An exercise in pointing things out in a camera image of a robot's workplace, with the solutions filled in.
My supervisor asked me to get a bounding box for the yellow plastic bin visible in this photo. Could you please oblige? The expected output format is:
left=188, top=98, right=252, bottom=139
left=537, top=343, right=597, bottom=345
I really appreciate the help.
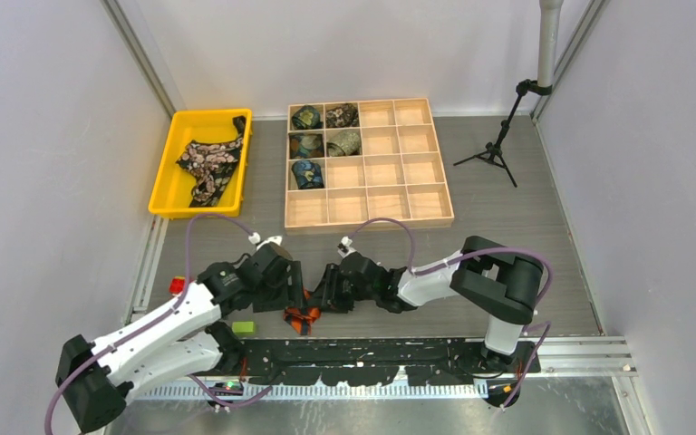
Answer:
left=148, top=108, right=253, bottom=219

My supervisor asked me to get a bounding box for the rolled beige paisley tie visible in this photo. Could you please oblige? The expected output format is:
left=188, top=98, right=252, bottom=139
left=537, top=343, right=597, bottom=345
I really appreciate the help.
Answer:
left=326, top=130, right=362, bottom=157

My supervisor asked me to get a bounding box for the rolled blue teal tie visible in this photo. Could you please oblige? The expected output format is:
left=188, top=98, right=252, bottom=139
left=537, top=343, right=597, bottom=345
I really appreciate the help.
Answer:
left=291, top=159, right=325, bottom=190

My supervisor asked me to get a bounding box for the orange navy striped tie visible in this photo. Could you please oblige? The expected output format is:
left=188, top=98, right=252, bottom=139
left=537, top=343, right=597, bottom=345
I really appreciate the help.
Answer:
left=283, top=289, right=322, bottom=336

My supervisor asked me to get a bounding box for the rolled green paisley tie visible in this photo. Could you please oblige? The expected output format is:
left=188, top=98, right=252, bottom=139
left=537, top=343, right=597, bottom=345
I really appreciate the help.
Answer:
left=290, top=104, right=323, bottom=131

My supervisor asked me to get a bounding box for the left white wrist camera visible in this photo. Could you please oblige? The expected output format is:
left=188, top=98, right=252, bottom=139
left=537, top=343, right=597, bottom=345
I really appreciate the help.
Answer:
left=247, top=232, right=283, bottom=249

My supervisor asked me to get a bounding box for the wooden grid organizer box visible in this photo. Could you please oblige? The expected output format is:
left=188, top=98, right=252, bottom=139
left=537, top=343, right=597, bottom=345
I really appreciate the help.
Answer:
left=284, top=97, right=455, bottom=235

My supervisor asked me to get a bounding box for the colourful toy car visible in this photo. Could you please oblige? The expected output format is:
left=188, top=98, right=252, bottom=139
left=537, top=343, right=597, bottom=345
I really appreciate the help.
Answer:
left=169, top=276, right=186, bottom=297

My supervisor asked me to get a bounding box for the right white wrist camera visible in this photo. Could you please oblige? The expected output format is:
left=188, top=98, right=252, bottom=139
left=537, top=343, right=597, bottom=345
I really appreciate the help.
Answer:
left=337, top=236, right=355, bottom=258

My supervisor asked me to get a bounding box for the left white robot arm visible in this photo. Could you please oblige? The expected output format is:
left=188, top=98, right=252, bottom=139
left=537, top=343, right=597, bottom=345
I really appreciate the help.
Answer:
left=44, top=242, right=304, bottom=433

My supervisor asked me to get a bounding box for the green block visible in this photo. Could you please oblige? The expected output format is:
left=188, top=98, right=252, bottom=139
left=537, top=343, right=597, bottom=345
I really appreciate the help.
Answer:
left=231, top=321, right=256, bottom=334

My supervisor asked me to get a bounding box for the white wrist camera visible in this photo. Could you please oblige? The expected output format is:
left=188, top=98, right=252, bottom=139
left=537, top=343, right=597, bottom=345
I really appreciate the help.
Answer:
left=337, top=236, right=355, bottom=258
left=247, top=232, right=283, bottom=249

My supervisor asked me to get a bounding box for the aluminium front rail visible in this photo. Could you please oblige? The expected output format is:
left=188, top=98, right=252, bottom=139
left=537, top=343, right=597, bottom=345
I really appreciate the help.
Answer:
left=134, top=337, right=636, bottom=401

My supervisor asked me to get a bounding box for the rolled dark floral tie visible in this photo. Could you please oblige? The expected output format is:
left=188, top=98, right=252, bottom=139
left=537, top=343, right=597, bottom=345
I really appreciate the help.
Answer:
left=324, top=102, right=360, bottom=129

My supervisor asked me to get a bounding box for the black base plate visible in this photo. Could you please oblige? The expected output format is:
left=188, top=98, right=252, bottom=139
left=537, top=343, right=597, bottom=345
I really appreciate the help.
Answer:
left=202, top=338, right=541, bottom=387

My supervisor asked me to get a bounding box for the rolled blue gold tie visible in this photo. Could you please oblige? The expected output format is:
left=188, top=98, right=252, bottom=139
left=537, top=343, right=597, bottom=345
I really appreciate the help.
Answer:
left=288, top=133, right=325, bottom=160

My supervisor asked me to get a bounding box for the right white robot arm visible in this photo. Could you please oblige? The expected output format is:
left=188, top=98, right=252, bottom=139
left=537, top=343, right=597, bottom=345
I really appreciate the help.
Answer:
left=307, top=236, right=553, bottom=372

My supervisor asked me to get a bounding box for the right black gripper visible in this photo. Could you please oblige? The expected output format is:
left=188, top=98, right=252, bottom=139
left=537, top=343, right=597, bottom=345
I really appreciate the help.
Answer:
left=306, top=263, right=378, bottom=314

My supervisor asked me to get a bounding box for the black mini tripod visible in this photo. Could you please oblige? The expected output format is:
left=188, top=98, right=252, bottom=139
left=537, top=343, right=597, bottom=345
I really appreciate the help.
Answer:
left=453, top=79, right=553, bottom=188

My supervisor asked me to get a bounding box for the grey metal pole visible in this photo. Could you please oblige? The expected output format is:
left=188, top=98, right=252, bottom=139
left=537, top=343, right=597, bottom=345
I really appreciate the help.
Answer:
left=536, top=0, right=564, bottom=90

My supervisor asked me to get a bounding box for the black pink floral tie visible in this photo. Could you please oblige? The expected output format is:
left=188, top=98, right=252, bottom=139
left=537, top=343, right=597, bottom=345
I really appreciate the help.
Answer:
left=176, top=116, right=247, bottom=208

